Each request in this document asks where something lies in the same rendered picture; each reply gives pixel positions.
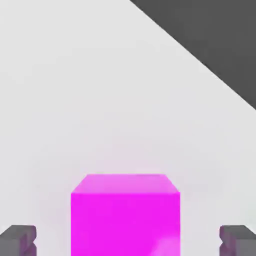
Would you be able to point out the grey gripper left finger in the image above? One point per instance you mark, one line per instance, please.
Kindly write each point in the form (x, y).
(14, 242)

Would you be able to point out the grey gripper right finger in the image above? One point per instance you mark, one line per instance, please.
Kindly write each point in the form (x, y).
(241, 243)

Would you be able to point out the small magenta cube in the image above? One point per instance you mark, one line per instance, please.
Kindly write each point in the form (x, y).
(125, 220)

